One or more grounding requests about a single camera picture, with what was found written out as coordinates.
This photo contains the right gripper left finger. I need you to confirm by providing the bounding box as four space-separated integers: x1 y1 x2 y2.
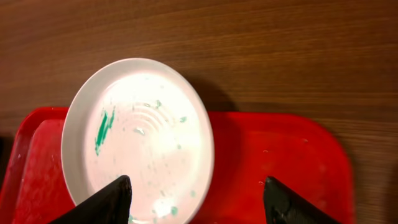
50 175 132 224

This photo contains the white plate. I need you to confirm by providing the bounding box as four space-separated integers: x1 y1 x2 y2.
61 58 215 223

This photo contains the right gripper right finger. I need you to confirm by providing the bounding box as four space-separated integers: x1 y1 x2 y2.
262 176 339 224

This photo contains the red plastic tray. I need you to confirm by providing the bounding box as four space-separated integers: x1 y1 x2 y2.
1 107 356 224

